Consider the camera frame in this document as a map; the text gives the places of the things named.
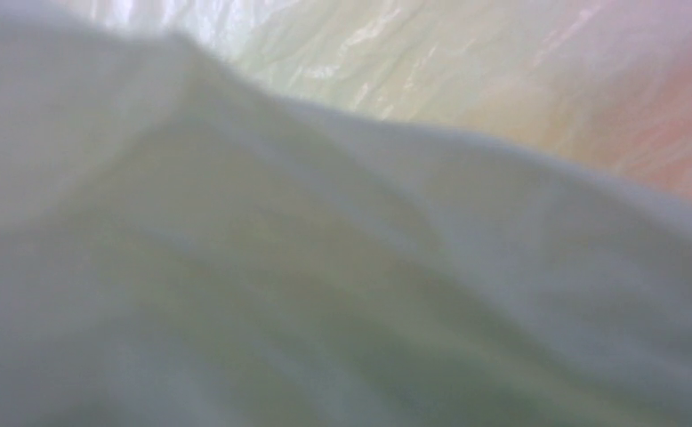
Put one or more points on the light green plastic bag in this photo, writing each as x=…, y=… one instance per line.
x=179, y=248

